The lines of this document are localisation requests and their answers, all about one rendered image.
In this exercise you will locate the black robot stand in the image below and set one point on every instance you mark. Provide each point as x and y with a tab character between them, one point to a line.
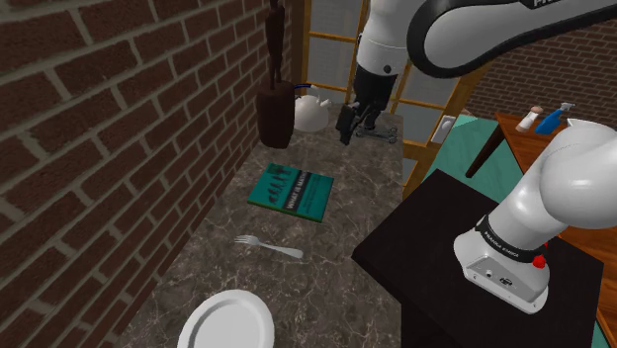
419	250

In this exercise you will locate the brown wooden table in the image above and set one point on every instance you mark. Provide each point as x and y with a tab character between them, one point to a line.
525	149

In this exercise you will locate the blue spray bottle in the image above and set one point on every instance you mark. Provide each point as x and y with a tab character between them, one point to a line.
550	121

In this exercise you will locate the white teapot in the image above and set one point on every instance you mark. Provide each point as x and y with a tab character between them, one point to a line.
309	113

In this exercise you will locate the dark brown vase with stick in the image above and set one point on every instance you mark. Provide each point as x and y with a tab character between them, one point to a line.
275	115

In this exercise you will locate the teal book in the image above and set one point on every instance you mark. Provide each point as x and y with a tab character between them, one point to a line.
294	192

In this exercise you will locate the silver wrench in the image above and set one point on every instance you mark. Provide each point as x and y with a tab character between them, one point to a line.
383	135

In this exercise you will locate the white shaker with brown cap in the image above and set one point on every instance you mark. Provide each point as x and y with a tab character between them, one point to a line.
528	120

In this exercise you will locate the wooden framed glass door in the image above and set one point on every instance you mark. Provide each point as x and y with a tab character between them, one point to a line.
424	96

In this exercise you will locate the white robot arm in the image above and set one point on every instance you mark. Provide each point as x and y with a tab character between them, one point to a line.
554	188

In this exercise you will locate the silver fork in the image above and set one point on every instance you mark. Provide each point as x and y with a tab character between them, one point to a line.
270	246

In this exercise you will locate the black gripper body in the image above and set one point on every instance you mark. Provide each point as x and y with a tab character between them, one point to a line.
373	86

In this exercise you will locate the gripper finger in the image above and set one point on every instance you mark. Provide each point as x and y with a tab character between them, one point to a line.
370	117
345	123

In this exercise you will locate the white plate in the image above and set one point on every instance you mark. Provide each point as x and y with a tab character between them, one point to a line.
226	323

